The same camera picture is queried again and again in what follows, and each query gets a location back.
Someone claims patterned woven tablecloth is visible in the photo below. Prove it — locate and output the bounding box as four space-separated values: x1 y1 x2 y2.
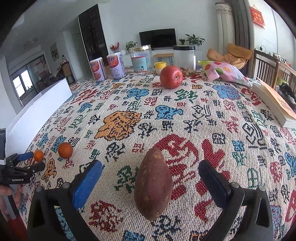
20 71 295 240

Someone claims green potted plant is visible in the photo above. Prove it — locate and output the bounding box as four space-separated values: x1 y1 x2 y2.
185 34 205 46
125 41 137 52

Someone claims small wooden hairpin table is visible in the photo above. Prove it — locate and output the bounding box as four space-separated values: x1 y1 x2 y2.
154 53 174 65

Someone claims dining table with chairs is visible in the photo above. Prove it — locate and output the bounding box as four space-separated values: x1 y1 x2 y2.
56 61 75 84

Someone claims red wall hanging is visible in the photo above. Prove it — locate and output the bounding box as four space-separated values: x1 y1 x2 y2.
250 7 265 28

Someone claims left pink tin can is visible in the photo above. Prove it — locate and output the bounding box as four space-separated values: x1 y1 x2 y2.
90 57 107 82

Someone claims black television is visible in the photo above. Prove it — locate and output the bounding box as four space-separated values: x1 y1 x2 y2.
139 29 177 49

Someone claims white tv cabinet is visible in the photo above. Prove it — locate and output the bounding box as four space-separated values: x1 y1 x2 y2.
122 49 204 67

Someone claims colourful snack bag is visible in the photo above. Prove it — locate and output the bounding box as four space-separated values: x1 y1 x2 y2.
198 60 252 87

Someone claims orange tangerine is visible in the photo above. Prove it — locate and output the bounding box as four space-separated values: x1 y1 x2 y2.
58 142 73 159
33 150 44 163

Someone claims orange lounge chair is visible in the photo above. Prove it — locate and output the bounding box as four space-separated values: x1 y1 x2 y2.
207 43 253 69

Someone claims person left hand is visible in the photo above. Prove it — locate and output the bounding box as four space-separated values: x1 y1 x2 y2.
0 184 24 215

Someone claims green potted plant right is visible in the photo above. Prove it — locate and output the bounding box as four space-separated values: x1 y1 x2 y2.
185 34 205 46

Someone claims wooden side table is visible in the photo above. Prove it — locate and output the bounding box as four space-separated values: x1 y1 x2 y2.
252 50 295 93

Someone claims long sweet potato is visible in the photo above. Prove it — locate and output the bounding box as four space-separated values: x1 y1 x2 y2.
134 148 173 221

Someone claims orange book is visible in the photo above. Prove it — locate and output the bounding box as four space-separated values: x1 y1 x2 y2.
252 81 295 128

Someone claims white cardboard box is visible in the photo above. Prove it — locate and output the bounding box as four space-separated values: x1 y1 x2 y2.
5 78 72 156

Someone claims small yellow lid jar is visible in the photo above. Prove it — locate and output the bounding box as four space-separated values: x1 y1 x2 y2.
154 62 167 75

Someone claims dark glass cabinet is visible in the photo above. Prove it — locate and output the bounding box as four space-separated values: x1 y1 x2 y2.
78 4 109 66

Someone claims glass jar blue label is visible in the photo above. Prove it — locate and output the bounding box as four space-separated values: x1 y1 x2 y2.
129 45 154 75

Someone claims green potted plant left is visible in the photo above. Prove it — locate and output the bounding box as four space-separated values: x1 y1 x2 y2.
125 41 137 52

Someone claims white standing air conditioner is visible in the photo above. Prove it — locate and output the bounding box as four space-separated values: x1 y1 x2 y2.
215 2 235 55

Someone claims grey curtain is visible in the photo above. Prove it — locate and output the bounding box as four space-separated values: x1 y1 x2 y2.
229 0 255 50

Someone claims clear jar black lid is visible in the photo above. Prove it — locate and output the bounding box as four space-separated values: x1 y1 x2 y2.
173 45 196 70

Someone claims red apple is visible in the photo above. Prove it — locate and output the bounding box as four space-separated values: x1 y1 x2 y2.
159 65 184 89

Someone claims red flower vase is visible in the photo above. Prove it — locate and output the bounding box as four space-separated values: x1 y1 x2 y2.
110 42 120 53

